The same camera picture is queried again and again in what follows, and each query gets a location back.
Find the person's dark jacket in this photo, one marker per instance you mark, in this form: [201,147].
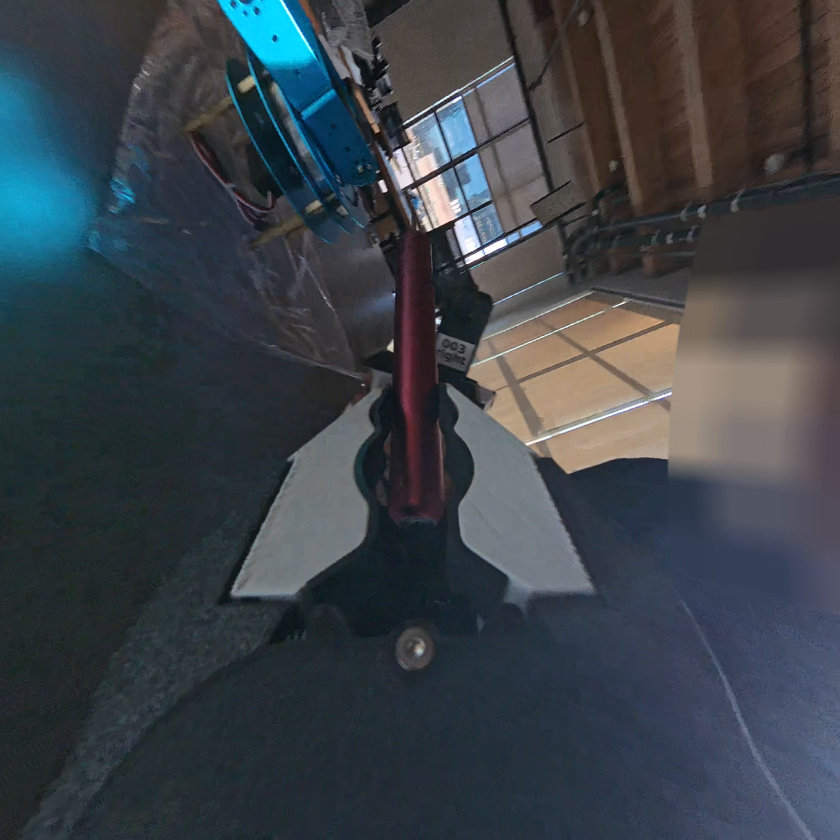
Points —
[656,558]

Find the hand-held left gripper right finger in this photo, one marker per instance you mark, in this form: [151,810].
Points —
[518,518]

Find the clear plastic bag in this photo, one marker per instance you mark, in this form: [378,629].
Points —
[229,275]

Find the blue toy robot arm base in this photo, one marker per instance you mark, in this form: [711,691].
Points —
[308,85]

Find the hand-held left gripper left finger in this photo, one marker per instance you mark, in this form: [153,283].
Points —
[308,518]

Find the red electric screwdriver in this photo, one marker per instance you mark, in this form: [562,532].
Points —
[415,394]

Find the large window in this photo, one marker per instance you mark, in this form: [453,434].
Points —
[459,131]

